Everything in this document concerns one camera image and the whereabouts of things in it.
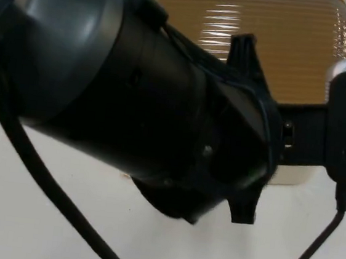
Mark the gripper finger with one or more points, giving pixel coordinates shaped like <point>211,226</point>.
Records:
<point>245,209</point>
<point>245,55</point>

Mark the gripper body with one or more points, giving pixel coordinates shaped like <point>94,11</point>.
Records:
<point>236,142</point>

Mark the cream lid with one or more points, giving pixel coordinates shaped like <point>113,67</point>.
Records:
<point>293,40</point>

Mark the cream box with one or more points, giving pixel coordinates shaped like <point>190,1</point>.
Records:
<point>295,176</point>

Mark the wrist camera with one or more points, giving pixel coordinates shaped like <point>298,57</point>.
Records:
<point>345,123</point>

